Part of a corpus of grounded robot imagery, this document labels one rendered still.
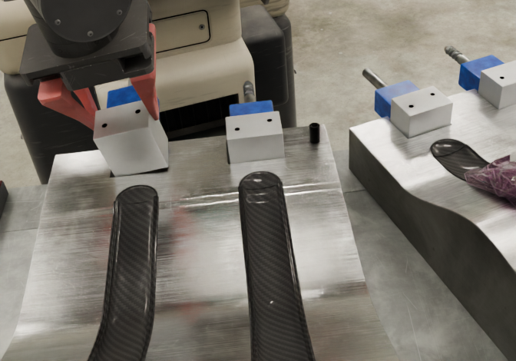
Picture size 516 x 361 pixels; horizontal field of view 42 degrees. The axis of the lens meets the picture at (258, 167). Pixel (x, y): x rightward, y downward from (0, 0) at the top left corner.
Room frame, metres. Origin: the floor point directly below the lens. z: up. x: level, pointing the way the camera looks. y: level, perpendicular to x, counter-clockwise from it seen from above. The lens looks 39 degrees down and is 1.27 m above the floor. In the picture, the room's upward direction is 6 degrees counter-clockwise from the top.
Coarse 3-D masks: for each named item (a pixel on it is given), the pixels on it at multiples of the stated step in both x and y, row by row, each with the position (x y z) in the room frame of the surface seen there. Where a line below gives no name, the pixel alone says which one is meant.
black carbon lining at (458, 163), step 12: (432, 144) 0.52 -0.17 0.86; (444, 144) 0.52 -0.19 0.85; (456, 144) 0.51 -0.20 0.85; (444, 156) 0.50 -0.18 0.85; (456, 156) 0.50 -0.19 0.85; (468, 156) 0.50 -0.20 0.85; (480, 156) 0.49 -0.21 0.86; (456, 168) 0.48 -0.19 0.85; (468, 168) 0.48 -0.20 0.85; (480, 168) 0.48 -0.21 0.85
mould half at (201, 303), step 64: (320, 128) 0.51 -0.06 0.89; (64, 192) 0.46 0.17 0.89; (192, 192) 0.44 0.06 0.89; (320, 192) 0.43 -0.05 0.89; (64, 256) 0.39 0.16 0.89; (192, 256) 0.37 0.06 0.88; (320, 256) 0.36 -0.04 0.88; (64, 320) 0.32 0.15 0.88; (192, 320) 0.31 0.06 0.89; (320, 320) 0.29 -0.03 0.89
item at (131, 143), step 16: (128, 80) 0.57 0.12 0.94; (112, 96) 0.53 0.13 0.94; (128, 96) 0.53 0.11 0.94; (96, 112) 0.50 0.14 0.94; (112, 112) 0.50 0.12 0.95; (128, 112) 0.49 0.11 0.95; (144, 112) 0.49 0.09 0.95; (96, 128) 0.48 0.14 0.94; (112, 128) 0.48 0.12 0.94; (128, 128) 0.47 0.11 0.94; (144, 128) 0.47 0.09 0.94; (160, 128) 0.50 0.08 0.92; (96, 144) 0.47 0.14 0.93; (112, 144) 0.47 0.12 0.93; (128, 144) 0.47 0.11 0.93; (144, 144) 0.47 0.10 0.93; (160, 144) 0.48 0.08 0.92; (112, 160) 0.47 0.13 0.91; (128, 160) 0.47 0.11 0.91; (144, 160) 0.47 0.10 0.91; (160, 160) 0.47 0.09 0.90
